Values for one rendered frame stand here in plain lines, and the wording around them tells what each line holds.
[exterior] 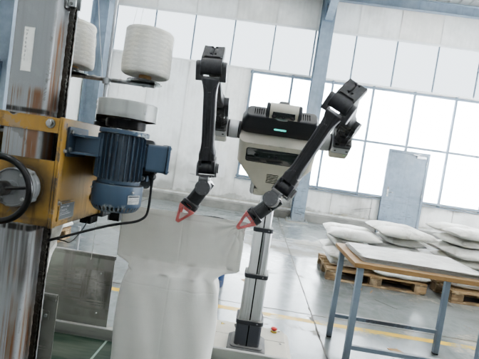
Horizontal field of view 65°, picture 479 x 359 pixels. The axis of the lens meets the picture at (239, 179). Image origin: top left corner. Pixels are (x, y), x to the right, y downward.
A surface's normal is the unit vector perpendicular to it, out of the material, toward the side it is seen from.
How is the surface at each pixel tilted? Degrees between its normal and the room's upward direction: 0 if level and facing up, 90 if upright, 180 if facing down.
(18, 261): 90
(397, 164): 90
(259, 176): 130
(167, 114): 90
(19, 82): 90
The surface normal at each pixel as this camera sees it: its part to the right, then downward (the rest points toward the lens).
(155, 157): 0.36, 0.10
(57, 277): -0.05, 0.04
